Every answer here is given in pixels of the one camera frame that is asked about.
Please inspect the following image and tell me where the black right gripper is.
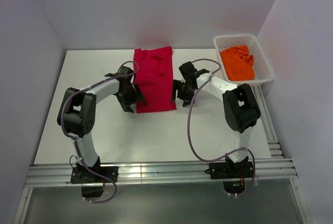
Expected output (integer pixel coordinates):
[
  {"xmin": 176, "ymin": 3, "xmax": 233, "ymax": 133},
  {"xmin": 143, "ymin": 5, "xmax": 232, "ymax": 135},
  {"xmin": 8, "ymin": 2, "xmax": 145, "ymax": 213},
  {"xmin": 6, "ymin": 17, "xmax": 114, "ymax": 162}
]
[{"xmin": 170, "ymin": 79, "xmax": 196, "ymax": 107}]

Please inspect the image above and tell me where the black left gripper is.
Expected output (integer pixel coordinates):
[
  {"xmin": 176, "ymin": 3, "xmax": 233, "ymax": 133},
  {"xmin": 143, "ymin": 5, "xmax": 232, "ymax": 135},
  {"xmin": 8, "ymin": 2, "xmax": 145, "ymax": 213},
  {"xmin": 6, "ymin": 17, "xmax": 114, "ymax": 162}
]
[{"xmin": 116, "ymin": 83, "xmax": 145, "ymax": 113}]

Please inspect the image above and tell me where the red t shirt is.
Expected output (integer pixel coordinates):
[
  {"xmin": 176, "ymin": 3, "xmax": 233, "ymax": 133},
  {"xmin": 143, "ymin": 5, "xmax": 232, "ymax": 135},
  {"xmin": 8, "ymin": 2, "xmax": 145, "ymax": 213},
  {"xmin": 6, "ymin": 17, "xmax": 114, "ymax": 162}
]
[{"xmin": 133, "ymin": 46, "xmax": 176, "ymax": 113}]

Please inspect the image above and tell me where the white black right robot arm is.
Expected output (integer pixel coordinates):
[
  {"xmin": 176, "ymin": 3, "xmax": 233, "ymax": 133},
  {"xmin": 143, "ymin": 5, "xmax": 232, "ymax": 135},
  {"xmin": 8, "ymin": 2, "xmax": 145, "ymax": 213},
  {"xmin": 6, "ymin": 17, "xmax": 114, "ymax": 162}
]
[{"xmin": 171, "ymin": 74, "xmax": 261, "ymax": 177}]

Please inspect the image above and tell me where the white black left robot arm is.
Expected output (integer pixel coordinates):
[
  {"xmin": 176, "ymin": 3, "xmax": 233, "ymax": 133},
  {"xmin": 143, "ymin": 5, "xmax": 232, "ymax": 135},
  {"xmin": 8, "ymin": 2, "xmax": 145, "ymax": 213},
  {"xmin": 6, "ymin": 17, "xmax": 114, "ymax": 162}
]
[{"xmin": 57, "ymin": 61, "xmax": 146, "ymax": 182}]

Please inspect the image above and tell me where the orange t shirt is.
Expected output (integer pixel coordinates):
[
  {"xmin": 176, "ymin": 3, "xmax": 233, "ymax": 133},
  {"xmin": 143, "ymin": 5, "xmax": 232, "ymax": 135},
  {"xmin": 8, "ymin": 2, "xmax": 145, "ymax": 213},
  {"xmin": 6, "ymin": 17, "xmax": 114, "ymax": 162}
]
[{"xmin": 220, "ymin": 45, "xmax": 255, "ymax": 82}]

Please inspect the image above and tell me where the white perforated plastic basket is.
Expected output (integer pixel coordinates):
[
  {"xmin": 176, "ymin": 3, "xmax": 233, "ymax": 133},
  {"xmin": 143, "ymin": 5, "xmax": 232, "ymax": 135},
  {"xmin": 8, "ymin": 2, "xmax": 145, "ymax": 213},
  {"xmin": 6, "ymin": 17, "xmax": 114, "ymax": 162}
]
[{"xmin": 213, "ymin": 34, "xmax": 274, "ymax": 86}]

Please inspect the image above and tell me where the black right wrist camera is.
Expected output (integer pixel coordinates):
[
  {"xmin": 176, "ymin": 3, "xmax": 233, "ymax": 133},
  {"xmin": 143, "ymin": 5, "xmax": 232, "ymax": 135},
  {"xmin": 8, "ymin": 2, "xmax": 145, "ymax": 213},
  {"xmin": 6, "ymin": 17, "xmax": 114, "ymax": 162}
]
[{"xmin": 179, "ymin": 61, "xmax": 210, "ymax": 80}]

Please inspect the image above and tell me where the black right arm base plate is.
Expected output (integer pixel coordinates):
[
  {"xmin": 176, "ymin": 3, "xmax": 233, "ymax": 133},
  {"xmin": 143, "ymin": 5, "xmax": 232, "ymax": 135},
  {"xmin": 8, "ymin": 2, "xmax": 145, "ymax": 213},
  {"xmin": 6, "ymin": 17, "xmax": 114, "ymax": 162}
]
[{"xmin": 204, "ymin": 161, "xmax": 253, "ymax": 179}]

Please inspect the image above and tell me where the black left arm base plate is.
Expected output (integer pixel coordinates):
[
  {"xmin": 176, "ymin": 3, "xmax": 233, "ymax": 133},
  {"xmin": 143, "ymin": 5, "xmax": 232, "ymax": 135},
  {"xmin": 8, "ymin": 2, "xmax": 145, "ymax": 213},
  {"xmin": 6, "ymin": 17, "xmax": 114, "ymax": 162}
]
[{"xmin": 70, "ymin": 166, "xmax": 119, "ymax": 184}]

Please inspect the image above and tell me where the aluminium right side rail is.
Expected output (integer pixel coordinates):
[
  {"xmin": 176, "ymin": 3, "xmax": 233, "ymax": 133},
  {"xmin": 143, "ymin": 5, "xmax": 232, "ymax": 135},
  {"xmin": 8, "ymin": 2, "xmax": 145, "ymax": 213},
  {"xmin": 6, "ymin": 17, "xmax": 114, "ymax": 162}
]
[{"xmin": 253, "ymin": 86, "xmax": 284, "ymax": 159}]

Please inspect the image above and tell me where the aluminium table edge rail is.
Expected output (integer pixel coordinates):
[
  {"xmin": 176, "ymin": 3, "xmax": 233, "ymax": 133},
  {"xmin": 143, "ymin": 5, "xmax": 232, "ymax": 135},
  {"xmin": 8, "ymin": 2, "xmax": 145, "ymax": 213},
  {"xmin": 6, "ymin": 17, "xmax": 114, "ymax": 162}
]
[{"xmin": 24, "ymin": 158, "xmax": 298, "ymax": 188}]

